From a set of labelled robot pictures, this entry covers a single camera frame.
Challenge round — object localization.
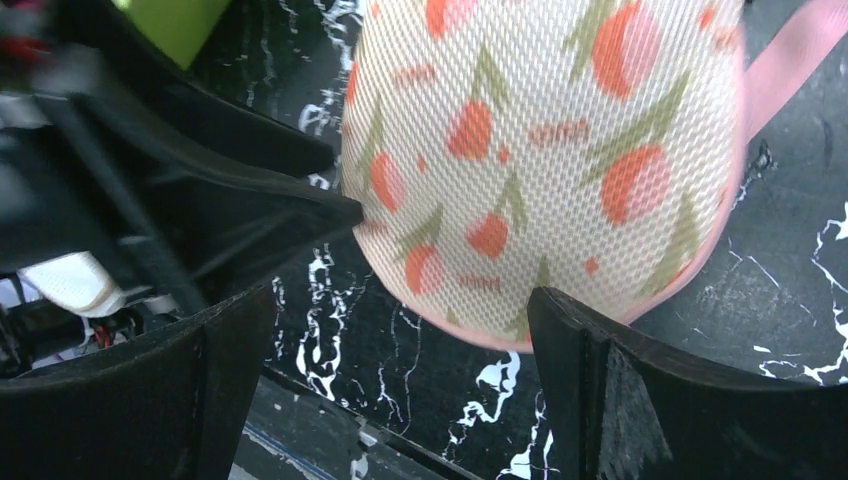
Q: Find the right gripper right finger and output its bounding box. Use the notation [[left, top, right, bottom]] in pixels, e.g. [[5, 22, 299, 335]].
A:
[[528, 287, 847, 479]]

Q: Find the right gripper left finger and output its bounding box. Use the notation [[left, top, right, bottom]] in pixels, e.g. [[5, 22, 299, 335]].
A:
[[1, 286, 275, 479]]

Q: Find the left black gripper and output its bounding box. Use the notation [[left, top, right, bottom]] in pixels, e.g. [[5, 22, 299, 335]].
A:
[[1, 1, 364, 315]]

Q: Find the floral mesh laundry bag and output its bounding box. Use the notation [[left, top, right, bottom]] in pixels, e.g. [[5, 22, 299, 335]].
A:
[[341, 0, 847, 351]]

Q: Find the cream round mesh laundry bag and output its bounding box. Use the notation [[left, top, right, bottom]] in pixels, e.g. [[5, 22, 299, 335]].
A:
[[19, 252, 126, 318]]

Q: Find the green plastic bin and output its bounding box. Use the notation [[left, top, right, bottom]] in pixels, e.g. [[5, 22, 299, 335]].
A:
[[113, 0, 232, 70]]

